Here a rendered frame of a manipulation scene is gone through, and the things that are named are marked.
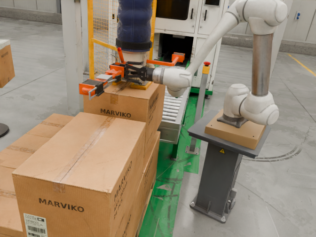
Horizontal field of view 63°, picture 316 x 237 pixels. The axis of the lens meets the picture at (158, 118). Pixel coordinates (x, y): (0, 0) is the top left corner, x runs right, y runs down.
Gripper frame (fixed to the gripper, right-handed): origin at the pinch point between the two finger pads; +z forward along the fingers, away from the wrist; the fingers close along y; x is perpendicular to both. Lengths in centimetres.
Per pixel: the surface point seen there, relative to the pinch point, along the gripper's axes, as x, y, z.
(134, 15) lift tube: 16.2, -28.6, -3.2
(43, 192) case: -69, 32, 7
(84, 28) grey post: 345, 33, 184
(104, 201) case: -69, 30, -18
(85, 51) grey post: 344, 75, 184
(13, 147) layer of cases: -4, 65, 74
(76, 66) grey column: 134, 43, 95
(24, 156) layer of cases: -11, 65, 61
